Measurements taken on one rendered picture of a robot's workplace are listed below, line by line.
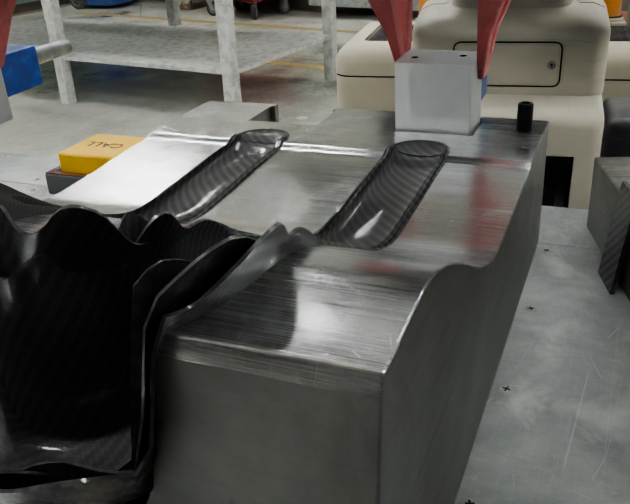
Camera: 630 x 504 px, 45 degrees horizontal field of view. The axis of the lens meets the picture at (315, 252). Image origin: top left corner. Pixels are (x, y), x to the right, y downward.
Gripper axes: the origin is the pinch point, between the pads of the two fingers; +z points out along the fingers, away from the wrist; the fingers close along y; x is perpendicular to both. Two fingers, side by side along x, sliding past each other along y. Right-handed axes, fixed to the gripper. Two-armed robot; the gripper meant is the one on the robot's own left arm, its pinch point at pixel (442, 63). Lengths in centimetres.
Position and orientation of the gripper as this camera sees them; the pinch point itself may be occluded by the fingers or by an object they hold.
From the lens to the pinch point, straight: 53.2
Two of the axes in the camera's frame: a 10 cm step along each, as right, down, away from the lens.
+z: 0.6, 8.9, 4.5
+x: 3.7, -4.4, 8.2
